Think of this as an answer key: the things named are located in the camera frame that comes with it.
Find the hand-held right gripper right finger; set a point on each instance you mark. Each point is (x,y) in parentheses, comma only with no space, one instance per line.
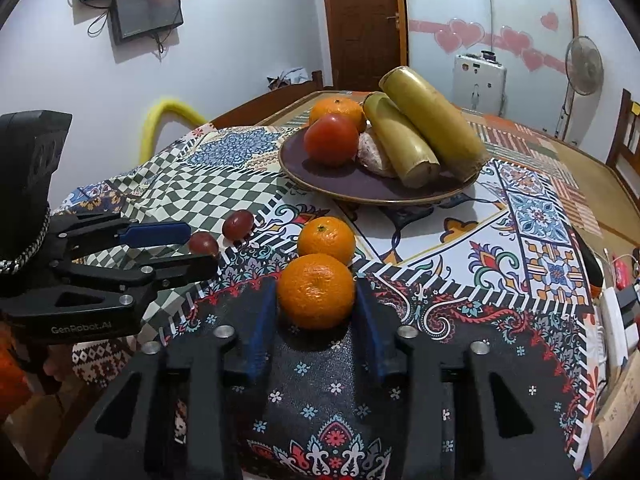
(370,332)

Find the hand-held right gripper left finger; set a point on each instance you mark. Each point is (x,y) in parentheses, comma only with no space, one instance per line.
(260,340)

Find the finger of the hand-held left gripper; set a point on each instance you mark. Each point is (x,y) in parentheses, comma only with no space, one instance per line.
(155,234)
(185,267)

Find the dark red grape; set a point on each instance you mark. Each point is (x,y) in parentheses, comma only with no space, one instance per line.
(238,224)
(204,244)

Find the small orange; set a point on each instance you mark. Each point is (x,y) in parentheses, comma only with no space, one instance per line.
(326,240)
(316,291)

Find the purple ceramic plate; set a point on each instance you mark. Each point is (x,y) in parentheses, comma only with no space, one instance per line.
(370,185)

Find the yellow sugarcane piece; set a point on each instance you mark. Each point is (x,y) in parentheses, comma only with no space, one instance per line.
(435,115)
(400,145)

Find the red tomato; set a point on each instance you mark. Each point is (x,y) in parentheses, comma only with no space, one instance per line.
(331,140)

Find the large orange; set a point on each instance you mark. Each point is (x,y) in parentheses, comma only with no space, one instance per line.
(340,110)

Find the person's left hand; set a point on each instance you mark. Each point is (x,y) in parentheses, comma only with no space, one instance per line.
(60,362)

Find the patterned tablecloth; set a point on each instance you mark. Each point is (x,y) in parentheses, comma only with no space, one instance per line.
(450,280)

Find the yellow foam tube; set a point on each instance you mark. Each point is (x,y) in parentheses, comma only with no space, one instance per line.
(165,110)

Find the wooden bed footboard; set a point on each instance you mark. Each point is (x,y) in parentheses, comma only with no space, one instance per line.
(260,102)

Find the crumpled bag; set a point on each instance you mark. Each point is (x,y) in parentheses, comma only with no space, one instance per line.
(290,77)

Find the white box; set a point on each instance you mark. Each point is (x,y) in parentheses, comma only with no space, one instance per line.
(615,325)

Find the cardboard box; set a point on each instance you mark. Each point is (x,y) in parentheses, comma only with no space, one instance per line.
(620,415)

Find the bamboo bed mat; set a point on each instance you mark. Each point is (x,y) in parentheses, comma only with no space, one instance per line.
(607,200)

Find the white hard case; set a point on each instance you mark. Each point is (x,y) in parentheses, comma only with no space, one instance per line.
(480,82)

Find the brown wooden door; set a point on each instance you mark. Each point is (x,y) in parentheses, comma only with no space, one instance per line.
(360,20)

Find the group of pink heart stickers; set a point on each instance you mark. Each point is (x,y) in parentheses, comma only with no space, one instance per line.
(470,35)

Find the wooden bed headboard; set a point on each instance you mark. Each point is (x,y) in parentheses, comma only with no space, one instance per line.
(625,135)

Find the standing fan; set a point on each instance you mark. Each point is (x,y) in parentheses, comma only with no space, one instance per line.
(584,65)

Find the white sliding door wardrobe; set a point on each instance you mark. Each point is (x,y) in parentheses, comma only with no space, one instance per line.
(490,5)

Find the small wall-mounted monitor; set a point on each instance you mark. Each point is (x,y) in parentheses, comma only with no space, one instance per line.
(147,12)

